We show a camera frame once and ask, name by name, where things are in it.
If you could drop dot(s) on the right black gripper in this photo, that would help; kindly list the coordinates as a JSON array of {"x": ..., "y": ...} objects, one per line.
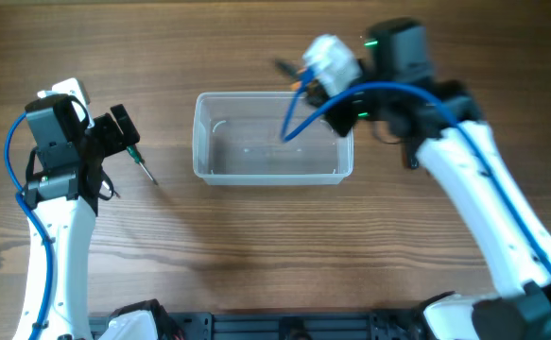
[{"x": 344, "y": 119}]

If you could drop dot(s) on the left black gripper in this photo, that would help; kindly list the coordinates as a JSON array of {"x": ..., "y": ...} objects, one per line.
[{"x": 117, "y": 141}]

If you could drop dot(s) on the green handled screwdriver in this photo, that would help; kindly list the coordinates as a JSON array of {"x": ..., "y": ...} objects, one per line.
[{"x": 139, "y": 160}]

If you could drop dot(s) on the clear plastic container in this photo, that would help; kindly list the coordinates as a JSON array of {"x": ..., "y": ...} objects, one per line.
[{"x": 236, "y": 141}]

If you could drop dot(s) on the silver ratchet wrench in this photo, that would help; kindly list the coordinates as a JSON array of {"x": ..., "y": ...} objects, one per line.
[{"x": 110, "y": 192}]

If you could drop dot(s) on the orange black pliers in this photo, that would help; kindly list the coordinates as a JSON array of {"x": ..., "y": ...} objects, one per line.
[{"x": 292, "y": 71}]

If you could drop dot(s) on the red black small screwdriver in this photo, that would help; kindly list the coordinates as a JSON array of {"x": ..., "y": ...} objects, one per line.
[{"x": 412, "y": 161}]

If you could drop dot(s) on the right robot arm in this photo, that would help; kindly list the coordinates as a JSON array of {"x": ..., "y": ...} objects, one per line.
[{"x": 442, "y": 130}]

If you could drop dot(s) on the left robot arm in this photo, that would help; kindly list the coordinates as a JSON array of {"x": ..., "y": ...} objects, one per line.
[{"x": 59, "y": 197}]

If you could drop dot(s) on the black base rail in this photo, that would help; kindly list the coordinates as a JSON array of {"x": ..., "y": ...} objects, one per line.
[{"x": 393, "y": 324}]

